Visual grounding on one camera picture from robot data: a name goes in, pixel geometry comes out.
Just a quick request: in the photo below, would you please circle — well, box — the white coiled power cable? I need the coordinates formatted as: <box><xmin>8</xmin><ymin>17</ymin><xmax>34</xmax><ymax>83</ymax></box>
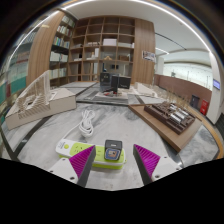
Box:
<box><xmin>68</xmin><ymin>109</ymin><xmax>97</xmax><ymax>141</ymax></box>

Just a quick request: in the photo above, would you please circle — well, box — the small black charger block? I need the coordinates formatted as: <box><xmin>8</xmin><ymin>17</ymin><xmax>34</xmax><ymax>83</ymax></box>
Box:
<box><xmin>104</xmin><ymin>139</ymin><xmax>123</xmax><ymax>162</ymax></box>

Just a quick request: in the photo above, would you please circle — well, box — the dark brown building model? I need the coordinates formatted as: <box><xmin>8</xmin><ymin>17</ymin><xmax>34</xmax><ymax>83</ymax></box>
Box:
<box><xmin>143</xmin><ymin>100</ymin><xmax>197</xmax><ymax>136</ymax></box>

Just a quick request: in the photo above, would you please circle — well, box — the black box building model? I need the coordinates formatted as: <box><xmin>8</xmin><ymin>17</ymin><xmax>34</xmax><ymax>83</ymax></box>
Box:
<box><xmin>99</xmin><ymin>71</ymin><xmax>132</xmax><ymax>94</ymax></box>

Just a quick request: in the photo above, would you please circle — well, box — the red bin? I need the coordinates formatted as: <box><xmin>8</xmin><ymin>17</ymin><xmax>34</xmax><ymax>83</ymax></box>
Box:
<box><xmin>199</xmin><ymin>99</ymin><xmax>210</xmax><ymax>116</ymax></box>

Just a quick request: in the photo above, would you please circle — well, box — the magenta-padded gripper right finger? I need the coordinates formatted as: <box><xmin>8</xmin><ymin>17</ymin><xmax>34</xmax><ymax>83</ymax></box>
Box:
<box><xmin>132</xmin><ymin>143</ymin><xmax>184</xmax><ymax>186</ymax></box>

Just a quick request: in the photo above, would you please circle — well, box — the grey model base plate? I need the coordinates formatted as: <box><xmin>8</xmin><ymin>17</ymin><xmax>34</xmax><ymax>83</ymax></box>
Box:
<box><xmin>92</xmin><ymin>90</ymin><xmax>130</xmax><ymax>102</ymax></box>

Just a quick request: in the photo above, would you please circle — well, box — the green and white power strip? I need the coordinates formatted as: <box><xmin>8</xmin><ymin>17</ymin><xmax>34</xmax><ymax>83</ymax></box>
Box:
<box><xmin>55</xmin><ymin>138</ymin><xmax>127</xmax><ymax>170</ymax></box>

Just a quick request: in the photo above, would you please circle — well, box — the blue wall screen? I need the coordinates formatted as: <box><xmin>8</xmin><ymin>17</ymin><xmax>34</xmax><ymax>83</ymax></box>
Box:
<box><xmin>212</xmin><ymin>78</ymin><xmax>222</xmax><ymax>91</ymax></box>

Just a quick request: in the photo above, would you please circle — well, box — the wall poster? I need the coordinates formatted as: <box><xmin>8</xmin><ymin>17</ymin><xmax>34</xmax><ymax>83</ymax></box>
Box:
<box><xmin>141</xmin><ymin>50</ymin><xmax>157</xmax><ymax>63</ymax></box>

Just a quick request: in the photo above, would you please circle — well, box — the flat wooden board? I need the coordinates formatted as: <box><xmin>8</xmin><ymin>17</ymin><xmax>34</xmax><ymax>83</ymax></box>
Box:
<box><xmin>128</xmin><ymin>103</ymin><xmax>203</xmax><ymax>154</ymax></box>

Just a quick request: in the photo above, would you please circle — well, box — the white architectural model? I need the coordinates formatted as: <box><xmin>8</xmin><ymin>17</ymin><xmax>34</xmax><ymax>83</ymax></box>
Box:
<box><xmin>4</xmin><ymin>69</ymin><xmax>78</xmax><ymax>131</ymax></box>

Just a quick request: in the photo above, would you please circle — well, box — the small white building model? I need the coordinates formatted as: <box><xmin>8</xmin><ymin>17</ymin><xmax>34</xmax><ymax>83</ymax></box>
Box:
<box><xmin>134</xmin><ymin>81</ymin><xmax>158</xmax><ymax>98</ymax></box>

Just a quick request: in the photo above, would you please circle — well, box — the black bin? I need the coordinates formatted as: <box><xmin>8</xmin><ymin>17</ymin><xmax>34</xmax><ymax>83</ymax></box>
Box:
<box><xmin>190</xmin><ymin>94</ymin><xmax>201</xmax><ymax>110</ymax></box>

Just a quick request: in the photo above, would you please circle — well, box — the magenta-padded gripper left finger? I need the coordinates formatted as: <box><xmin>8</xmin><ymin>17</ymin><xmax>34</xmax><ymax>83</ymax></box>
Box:
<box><xmin>48</xmin><ymin>144</ymin><xmax>97</xmax><ymax>188</ymax></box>

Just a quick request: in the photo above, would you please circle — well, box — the wooden shelf unit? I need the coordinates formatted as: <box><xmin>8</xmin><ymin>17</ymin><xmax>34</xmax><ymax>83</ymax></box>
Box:
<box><xmin>26</xmin><ymin>10</ymin><xmax>157</xmax><ymax>88</ymax></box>

